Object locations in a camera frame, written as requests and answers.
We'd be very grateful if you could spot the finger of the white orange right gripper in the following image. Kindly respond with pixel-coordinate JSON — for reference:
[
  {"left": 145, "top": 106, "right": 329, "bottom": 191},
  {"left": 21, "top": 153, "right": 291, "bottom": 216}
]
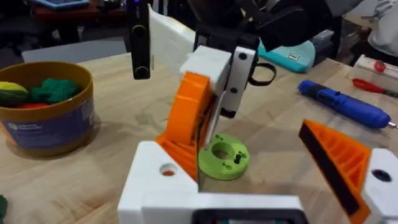
[{"left": 164, "top": 45, "right": 233, "bottom": 147}]

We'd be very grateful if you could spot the blue tray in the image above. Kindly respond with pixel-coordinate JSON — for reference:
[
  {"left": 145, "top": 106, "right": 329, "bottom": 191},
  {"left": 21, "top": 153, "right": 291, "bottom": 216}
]
[{"left": 30, "top": 0, "right": 91, "bottom": 10}]

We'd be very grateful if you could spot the blue electric screwdriver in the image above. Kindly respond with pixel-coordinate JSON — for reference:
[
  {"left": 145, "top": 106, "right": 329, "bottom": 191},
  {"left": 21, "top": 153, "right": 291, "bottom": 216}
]
[{"left": 297, "top": 79, "right": 398, "bottom": 130}]

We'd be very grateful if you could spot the pale box with red knob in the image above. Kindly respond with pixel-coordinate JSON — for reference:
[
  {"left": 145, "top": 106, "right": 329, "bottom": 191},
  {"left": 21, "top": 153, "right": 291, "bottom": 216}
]
[{"left": 353, "top": 54, "right": 398, "bottom": 81}]

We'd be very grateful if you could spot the grey box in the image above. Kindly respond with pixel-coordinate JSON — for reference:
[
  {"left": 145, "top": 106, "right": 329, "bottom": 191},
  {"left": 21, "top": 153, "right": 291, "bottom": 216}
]
[{"left": 310, "top": 29, "right": 336, "bottom": 65}]

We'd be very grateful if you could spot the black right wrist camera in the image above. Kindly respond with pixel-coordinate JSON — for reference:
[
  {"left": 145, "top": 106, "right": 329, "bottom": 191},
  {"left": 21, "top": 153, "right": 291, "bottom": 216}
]
[{"left": 126, "top": 0, "right": 154, "bottom": 80}]

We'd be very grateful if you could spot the brown toy tub with toys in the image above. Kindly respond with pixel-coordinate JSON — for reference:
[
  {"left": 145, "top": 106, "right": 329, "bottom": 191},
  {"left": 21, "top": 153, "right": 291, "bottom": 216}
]
[{"left": 0, "top": 60, "right": 95, "bottom": 158}]

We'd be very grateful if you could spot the green disc with holes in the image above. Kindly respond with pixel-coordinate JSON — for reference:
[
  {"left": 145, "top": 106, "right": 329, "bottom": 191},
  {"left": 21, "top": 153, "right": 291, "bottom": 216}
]
[{"left": 198, "top": 133, "right": 251, "bottom": 182}]

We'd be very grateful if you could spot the grey flat board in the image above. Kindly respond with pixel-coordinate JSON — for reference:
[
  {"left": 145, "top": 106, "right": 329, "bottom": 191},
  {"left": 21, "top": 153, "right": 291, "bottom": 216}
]
[{"left": 21, "top": 38, "right": 127, "bottom": 64}]

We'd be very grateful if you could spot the bare white left gripper left finger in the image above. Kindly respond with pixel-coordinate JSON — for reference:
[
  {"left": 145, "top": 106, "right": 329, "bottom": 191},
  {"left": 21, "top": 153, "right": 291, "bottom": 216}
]
[{"left": 117, "top": 141, "right": 200, "bottom": 224}]

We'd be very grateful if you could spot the red handled screwdriver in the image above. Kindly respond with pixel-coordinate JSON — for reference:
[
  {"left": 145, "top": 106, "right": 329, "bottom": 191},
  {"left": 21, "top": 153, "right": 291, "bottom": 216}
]
[{"left": 351, "top": 78, "right": 398, "bottom": 98}]

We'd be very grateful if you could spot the black cable loop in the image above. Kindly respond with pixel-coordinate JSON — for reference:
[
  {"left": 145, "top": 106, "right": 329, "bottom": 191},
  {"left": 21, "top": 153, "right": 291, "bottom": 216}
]
[{"left": 248, "top": 62, "right": 277, "bottom": 87}]

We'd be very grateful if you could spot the teal soft pouch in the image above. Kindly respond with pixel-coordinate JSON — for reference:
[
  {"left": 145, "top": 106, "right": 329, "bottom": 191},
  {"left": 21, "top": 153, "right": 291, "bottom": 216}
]
[{"left": 257, "top": 39, "right": 317, "bottom": 74}]

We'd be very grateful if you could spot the white orange left gripper right finger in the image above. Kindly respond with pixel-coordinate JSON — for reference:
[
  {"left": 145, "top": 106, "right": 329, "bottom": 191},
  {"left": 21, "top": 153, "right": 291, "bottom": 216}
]
[{"left": 298, "top": 119, "right": 398, "bottom": 224}]

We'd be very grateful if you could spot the orange ribbed wedge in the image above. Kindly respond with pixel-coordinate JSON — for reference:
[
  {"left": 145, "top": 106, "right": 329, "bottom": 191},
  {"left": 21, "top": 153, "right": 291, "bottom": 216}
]
[{"left": 154, "top": 133, "right": 200, "bottom": 183}]

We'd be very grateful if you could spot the upright flat wrist plate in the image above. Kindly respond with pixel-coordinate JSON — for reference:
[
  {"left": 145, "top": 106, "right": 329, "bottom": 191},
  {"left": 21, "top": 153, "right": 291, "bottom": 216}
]
[{"left": 147, "top": 4, "right": 197, "bottom": 75}]

